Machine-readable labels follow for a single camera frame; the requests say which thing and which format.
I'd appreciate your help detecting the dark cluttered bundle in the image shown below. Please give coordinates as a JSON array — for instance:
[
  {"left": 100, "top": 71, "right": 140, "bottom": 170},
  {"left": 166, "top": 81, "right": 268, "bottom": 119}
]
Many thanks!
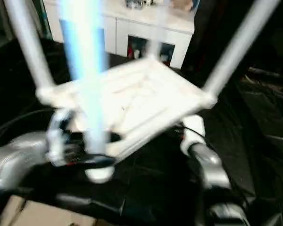
[{"left": 125, "top": 0, "right": 142, "bottom": 9}]

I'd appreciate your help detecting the beige teddy bear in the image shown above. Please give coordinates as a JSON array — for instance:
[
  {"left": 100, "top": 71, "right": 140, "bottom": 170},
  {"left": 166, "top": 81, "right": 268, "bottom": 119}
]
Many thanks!
[{"left": 171, "top": 0, "right": 194, "bottom": 11}]

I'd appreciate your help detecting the white sideboard cabinet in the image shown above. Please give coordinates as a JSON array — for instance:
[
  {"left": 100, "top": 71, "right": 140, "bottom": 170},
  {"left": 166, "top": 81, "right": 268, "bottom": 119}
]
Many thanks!
[{"left": 43, "top": 0, "right": 196, "bottom": 69}]

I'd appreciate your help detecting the white plastic table leg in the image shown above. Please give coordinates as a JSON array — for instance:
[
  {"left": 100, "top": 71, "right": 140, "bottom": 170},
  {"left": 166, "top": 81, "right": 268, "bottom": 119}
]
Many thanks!
[
  {"left": 58, "top": 0, "right": 117, "bottom": 184},
  {"left": 202, "top": 0, "right": 283, "bottom": 100},
  {"left": 3, "top": 0, "right": 57, "bottom": 100},
  {"left": 147, "top": 0, "right": 167, "bottom": 61}
]

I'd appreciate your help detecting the white plastic table top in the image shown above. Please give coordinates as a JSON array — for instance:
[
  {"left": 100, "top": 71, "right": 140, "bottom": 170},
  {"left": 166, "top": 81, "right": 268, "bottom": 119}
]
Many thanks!
[{"left": 36, "top": 57, "right": 218, "bottom": 166}]

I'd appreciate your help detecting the long black bar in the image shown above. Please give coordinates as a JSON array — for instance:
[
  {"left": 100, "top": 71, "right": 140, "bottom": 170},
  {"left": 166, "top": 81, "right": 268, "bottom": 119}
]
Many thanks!
[{"left": 248, "top": 67, "right": 283, "bottom": 80}]

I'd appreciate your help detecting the black shiny mat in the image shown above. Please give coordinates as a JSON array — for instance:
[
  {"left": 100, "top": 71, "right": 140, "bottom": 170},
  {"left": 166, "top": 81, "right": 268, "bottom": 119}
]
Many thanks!
[{"left": 0, "top": 37, "right": 283, "bottom": 226}]

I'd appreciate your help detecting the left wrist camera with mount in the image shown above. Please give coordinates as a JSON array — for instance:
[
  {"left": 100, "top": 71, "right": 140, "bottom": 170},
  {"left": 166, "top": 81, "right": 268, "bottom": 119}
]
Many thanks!
[{"left": 45, "top": 109, "right": 74, "bottom": 167}]

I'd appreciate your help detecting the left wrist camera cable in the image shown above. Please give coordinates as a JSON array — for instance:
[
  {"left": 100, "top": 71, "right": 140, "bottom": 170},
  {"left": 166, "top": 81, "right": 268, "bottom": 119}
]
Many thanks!
[{"left": 0, "top": 109, "right": 53, "bottom": 142}]

